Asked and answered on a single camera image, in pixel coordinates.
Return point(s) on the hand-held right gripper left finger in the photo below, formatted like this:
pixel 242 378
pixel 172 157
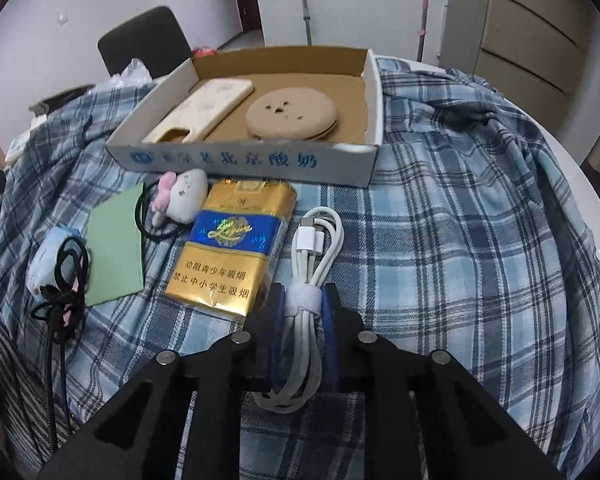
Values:
pixel 276 331

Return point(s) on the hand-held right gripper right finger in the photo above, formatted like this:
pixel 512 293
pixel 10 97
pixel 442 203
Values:
pixel 330 340

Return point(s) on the cardboard box tray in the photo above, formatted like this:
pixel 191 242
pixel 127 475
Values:
pixel 260 125

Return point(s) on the gold and blue cigarette pack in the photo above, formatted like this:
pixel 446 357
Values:
pixel 230 255

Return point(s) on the blue plaid shirt cloth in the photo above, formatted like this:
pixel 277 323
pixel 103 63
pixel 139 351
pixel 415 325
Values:
pixel 430 240

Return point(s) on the green paper card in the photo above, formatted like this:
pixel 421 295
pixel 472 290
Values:
pixel 116 250

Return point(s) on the round beige compact mirror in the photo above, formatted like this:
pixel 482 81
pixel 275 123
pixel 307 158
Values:
pixel 290 113

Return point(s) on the beige phone case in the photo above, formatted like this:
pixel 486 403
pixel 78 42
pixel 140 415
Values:
pixel 200 110

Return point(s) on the clear plastic bag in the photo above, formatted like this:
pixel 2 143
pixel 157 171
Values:
pixel 135 73

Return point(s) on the black chair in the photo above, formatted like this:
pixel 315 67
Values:
pixel 145 40

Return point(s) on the grey metal pole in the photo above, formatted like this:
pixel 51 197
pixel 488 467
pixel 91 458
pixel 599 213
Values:
pixel 305 5

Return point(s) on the beige wooden cabinet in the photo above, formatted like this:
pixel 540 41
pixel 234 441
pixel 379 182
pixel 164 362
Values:
pixel 525 25

